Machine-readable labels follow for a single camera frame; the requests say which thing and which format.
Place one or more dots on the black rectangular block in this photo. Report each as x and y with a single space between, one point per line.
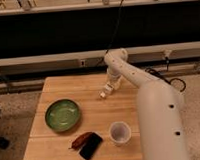
90 146

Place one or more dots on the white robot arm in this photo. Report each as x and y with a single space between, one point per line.
158 104

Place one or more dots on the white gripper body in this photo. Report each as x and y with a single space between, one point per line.
113 81

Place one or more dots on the green ceramic bowl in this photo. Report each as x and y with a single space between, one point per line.
62 115

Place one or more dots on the translucent plastic cup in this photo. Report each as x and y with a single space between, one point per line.
120 133

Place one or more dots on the wooden table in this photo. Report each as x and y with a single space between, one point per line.
96 115

